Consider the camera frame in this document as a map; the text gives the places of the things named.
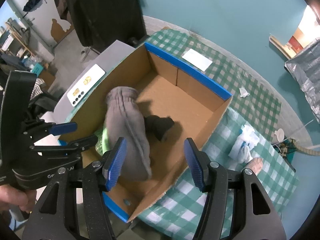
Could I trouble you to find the bright green cloth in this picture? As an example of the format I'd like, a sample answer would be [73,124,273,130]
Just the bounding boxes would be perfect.
[94,127,118,155]

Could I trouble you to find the wooden shelf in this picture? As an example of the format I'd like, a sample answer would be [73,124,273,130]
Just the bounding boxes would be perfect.
[0,17,38,63]

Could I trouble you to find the white plastic bag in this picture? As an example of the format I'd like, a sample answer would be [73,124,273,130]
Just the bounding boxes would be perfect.
[230,124,260,163]

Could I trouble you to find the dark folded umbrella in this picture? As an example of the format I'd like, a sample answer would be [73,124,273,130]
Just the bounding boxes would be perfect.
[22,0,48,13]

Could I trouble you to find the person's left hand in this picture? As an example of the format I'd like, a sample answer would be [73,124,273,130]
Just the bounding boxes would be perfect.
[0,184,37,214]

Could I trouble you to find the striped cloth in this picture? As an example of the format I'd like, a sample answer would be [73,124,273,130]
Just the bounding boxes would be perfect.
[30,77,47,98]

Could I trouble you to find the blue cardboard box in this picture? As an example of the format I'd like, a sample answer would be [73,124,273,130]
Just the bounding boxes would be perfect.
[54,40,233,223]

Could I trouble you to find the thick beige rope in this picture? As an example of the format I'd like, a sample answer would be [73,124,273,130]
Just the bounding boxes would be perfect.
[292,140,320,155]

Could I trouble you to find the black sock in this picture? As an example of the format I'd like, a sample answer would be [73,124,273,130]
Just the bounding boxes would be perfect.
[144,115,175,142]

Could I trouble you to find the white paper sheet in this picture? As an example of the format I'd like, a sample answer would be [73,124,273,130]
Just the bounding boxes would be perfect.
[182,49,213,72]

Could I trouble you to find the teal white checked blanket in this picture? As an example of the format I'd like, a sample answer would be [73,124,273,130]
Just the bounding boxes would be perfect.
[140,107,300,240]

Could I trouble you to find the pink folded cloth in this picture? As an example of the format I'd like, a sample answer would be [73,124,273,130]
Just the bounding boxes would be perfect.
[246,157,263,174]

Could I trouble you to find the silver tarp curtain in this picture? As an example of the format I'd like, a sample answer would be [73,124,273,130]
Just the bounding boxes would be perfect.
[284,37,320,123]

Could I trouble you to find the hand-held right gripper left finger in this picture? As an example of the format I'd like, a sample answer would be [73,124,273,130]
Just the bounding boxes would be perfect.
[22,137,128,240]

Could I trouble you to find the black hanging garments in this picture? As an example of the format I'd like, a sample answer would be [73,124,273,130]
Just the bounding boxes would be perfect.
[52,0,147,53]

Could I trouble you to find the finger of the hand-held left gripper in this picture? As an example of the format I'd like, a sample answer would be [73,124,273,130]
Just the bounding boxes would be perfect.
[30,134,98,155]
[22,121,78,140]

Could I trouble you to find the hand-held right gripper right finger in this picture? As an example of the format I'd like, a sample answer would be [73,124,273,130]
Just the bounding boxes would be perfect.
[184,137,287,240]

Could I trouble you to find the wooden window ledge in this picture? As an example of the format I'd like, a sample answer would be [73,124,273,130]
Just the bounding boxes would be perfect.
[269,34,293,60]

